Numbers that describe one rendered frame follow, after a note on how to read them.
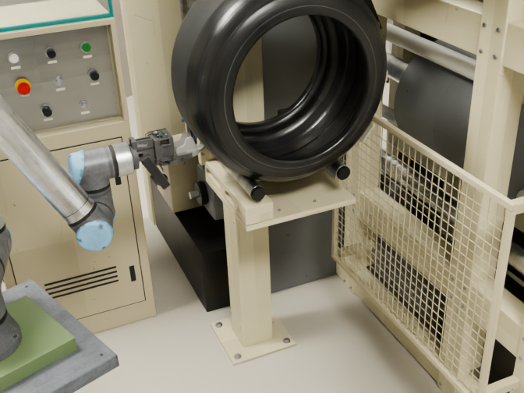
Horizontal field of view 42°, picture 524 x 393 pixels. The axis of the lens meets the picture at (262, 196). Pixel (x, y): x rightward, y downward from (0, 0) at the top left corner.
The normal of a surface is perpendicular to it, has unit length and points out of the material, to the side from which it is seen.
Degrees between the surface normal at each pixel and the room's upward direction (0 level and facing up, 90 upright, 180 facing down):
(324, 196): 0
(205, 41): 59
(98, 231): 92
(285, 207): 0
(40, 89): 90
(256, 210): 90
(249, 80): 90
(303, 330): 0
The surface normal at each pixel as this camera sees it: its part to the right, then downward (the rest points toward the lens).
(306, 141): -0.41, -0.70
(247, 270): 0.40, 0.43
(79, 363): -0.04, -0.87
